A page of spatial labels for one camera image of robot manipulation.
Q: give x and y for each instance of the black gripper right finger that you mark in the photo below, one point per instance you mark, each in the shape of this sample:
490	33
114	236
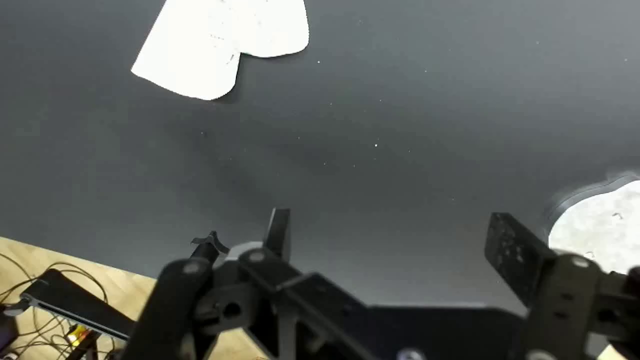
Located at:
572	301

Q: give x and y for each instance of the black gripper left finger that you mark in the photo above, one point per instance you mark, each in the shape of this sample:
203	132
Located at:
200	307

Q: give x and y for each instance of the white floral cloth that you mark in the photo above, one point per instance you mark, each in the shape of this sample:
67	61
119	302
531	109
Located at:
213	41

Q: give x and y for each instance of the black flat floor device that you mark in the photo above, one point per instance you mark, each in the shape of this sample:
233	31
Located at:
72	302

